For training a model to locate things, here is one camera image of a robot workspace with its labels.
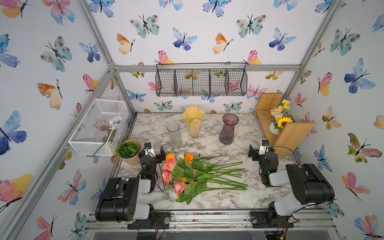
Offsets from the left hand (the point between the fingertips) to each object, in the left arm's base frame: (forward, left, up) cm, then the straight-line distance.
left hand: (155, 145), depth 90 cm
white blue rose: (-27, -12, -5) cm, 30 cm away
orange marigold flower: (-8, -21, -2) cm, 22 cm away
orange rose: (-7, -9, -1) cm, 12 cm away
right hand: (0, -64, -1) cm, 64 cm away
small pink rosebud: (-16, -23, -3) cm, 28 cm away
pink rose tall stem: (-13, -12, +3) cm, 18 cm away
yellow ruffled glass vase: (+18, -23, +6) cm, 30 cm away
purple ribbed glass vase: (+15, -46, -10) cm, 50 cm away
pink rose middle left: (-20, -9, +2) cm, 22 cm away
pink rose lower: (-25, -16, 0) cm, 29 cm away
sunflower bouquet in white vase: (+7, -72, +15) cm, 73 cm away
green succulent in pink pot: (-5, +13, +2) cm, 14 cm away
